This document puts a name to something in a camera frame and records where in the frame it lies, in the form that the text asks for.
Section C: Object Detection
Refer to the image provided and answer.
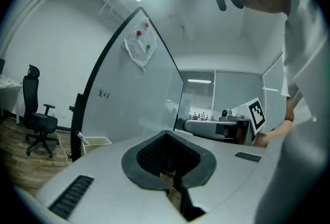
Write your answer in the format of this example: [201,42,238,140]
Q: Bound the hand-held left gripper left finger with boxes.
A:
[136,133,168,176]

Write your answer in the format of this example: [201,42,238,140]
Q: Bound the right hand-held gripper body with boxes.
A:
[181,97,267,146]

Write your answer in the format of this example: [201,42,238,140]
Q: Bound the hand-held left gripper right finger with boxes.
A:
[167,133,201,176]

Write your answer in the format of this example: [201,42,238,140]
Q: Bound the white marker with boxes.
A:
[75,131,90,145]

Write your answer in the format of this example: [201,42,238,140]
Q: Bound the person's right forearm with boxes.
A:
[253,98,295,148]

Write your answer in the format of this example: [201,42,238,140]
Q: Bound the glass partition window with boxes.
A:
[177,69,264,123]

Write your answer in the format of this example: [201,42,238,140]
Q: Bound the black-framed whiteboard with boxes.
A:
[70,6,185,162]

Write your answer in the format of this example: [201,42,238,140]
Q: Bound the person's white shirt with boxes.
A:
[254,0,329,224]

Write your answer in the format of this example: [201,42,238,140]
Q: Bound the crumpled white paper sheet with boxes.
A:
[121,17,158,72]

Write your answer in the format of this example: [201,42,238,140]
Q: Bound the black office chair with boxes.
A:
[22,64,60,159]

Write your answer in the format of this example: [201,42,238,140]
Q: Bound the white desk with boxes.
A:
[0,74,24,125]

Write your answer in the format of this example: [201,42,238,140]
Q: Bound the white wire basket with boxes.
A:
[81,136,112,155]

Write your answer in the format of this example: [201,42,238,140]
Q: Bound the white floor cable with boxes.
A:
[53,131,73,167]

